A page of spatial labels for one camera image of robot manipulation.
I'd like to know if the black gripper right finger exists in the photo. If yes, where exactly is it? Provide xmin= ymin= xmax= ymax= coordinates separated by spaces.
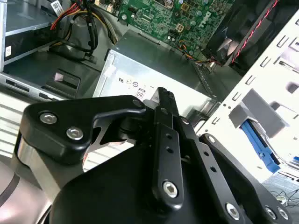
xmin=166 ymin=89 xmax=294 ymax=224

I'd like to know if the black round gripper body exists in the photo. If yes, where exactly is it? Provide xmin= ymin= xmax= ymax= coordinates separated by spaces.
xmin=50 ymin=149 xmax=231 ymax=224

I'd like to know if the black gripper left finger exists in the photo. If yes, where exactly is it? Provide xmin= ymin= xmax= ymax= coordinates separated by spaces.
xmin=14 ymin=86 xmax=185 ymax=209

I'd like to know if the hard disk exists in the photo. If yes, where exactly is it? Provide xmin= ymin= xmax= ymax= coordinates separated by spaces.
xmin=240 ymin=120 xmax=299 ymax=175

